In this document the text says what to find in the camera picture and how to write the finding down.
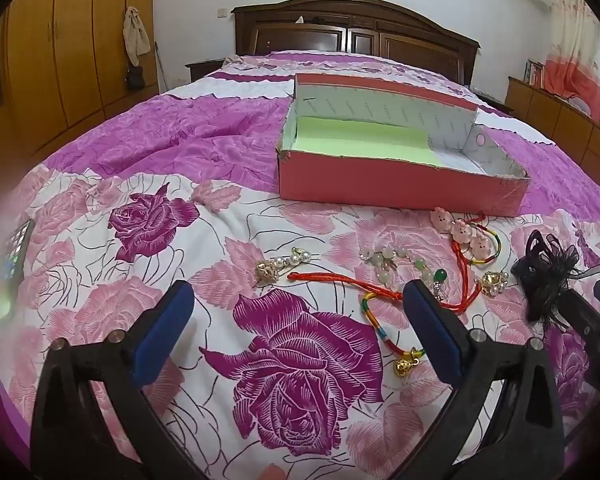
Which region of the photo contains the beige hanging towel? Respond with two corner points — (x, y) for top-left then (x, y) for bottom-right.
(122, 6), (152, 67)

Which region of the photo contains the pink cardboard box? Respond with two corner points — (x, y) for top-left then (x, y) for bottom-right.
(276, 72), (532, 218)

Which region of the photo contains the light wooden wardrobe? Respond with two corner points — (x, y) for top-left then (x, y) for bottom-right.
(0, 0), (160, 161)

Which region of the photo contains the row of books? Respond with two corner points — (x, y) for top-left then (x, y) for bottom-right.
(524, 59), (547, 90)

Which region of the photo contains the white and orange curtain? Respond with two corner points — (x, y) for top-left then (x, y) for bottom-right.
(542, 0), (600, 122)

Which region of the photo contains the pink pig charm bracelet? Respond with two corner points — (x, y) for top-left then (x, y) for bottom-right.
(430, 207), (502, 286)

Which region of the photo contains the black smartphone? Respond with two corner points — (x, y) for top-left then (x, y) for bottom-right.
(0, 218), (36, 330)

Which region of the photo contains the jade bead red cord bracelet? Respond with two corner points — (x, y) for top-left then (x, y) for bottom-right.
(286, 245), (482, 315)

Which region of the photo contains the rainbow cord gold bell bracelet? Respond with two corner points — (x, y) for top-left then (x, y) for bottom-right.
(361, 292), (426, 377)

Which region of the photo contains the gold pearl hair clip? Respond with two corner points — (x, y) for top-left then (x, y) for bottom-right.
(254, 247), (311, 288)
(474, 270), (510, 297)

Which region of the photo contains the low wooden cabinet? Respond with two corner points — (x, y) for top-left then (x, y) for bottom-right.
(506, 76), (600, 191)

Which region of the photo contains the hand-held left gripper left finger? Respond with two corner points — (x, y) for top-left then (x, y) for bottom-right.
(30, 280), (216, 480)

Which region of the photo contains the floral pink quilt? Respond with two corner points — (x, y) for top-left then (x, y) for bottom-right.
(0, 50), (600, 480)

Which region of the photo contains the black ribbon hair bow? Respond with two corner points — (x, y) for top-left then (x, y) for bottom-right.
(511, 230), (600, 323)

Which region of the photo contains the thin grey stick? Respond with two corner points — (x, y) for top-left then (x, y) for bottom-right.
(154, 41), (170, 87)

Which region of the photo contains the dark wooden headboard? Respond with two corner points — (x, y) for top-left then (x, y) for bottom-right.
(230, 0), (481, 87)

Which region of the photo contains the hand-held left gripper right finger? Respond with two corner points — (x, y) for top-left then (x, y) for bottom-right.
(395, 279), (566, 480)

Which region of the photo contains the green bead earring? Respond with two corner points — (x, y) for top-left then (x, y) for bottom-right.
(431, 269), (451, 301)

